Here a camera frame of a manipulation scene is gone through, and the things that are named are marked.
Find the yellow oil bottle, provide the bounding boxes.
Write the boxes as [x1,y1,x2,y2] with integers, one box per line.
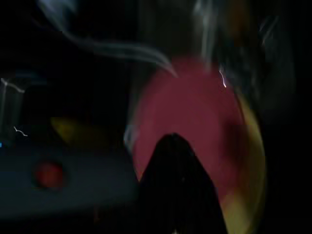
[50,117,110,148]

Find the pink plate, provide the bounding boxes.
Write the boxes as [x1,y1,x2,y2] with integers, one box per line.
[131,58,247,195]

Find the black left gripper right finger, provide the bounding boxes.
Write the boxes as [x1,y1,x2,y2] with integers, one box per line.
[173,133,228,234]

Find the pale yellow plate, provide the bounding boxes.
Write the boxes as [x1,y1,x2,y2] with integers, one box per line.
[219,92,267,234]

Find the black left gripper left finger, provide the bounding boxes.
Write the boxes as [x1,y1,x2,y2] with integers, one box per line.
[136,133,175,234]

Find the grey thermos jug red sticker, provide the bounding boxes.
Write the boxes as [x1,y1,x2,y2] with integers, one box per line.
[0,143,140,216]

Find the white hose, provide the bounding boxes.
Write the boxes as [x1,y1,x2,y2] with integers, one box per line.
[39,0,179,79]

